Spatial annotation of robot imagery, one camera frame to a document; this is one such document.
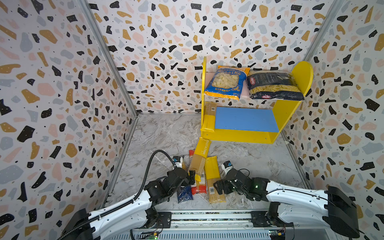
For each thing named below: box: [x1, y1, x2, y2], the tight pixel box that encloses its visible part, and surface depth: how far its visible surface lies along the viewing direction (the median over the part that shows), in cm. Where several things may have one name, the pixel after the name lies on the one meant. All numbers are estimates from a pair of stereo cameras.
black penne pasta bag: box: [247, 71, 305, 101], surface depth 74 cm
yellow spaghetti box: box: [189, 137, 212, 182], surface depth 95 cm
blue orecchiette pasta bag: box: [204, 65, 250, 100], surface depth 78 cm
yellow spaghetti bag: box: [203, 102, 217, 133], surface depth 99 cm
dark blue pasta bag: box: [177, 185, 194, 204], surface depth 81 cm
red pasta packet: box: [189, 150, 207, 195], surface depth 83 cm
